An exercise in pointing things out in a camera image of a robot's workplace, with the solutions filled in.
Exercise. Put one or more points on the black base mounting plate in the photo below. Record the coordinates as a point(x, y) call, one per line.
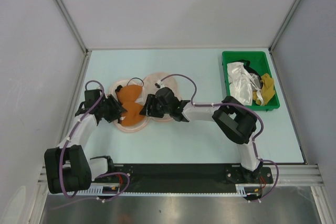
point(190, 177)

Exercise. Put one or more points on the green plastic bin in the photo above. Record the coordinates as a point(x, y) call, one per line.
point(258, 61)

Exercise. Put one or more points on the aluminium frame post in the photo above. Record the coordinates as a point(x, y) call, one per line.
point(290, 14)
point(71, 25)

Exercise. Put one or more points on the white satin bra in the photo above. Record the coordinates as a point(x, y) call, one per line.
point(241, 84)

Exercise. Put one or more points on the mustard yellow garment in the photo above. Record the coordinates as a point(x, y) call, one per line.
point(267, 91)

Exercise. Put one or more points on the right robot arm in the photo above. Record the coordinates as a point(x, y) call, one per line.
point(236, 121)

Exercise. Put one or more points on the pink floral mesh laundry bag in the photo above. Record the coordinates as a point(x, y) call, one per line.
point(132, 94)

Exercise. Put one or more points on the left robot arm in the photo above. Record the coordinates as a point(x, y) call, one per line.
point(68, 167)

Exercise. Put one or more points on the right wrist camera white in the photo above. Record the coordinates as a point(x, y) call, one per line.
point(159, 84)

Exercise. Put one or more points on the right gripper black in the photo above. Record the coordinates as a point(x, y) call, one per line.
point(151, 100)

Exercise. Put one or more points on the right aluminium frame post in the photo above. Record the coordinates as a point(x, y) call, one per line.
point(290, 14)

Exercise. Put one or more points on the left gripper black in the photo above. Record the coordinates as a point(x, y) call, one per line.
point(116, 108)

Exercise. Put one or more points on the left aluminium frame post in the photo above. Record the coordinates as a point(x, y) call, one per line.
point(71, 25)

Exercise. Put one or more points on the white slotted cable duct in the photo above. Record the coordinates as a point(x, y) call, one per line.
point(228, 191)

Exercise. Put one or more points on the grey black bra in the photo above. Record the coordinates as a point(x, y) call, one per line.
point(254, 74)

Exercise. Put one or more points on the aluminium front frame rail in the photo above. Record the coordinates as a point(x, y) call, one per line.
point(283, 174)

